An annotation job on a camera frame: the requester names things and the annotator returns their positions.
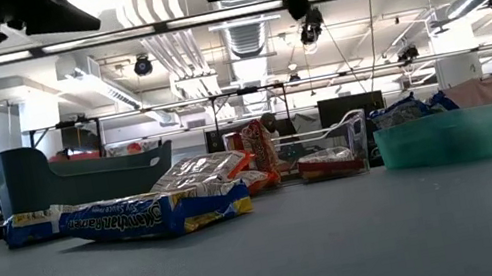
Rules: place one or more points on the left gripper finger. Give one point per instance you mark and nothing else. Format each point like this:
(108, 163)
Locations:
(57, 19)

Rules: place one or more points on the black background screen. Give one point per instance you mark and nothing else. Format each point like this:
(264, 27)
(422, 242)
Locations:
(352, 104)

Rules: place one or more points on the dark grey plastic bin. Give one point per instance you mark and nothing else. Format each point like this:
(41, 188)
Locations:
(81, 182)

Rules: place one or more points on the clear plastic bin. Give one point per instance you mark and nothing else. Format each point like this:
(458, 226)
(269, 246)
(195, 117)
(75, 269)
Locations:
(352, 134)

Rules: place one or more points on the green translucent plastic bin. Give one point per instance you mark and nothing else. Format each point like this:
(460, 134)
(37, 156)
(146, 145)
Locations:
(449, 137)

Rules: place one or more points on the pink cloth cover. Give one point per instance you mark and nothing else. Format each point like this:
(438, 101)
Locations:
(491, 89)

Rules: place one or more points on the blue-grey table mat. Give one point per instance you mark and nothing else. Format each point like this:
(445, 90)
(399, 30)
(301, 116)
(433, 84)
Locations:
(268, 266)

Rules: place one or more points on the silver ventilation duct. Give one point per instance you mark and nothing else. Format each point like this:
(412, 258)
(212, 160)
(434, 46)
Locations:
(248, 38)

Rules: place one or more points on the black hanging camera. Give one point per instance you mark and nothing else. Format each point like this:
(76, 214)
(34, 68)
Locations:
(312, 27)

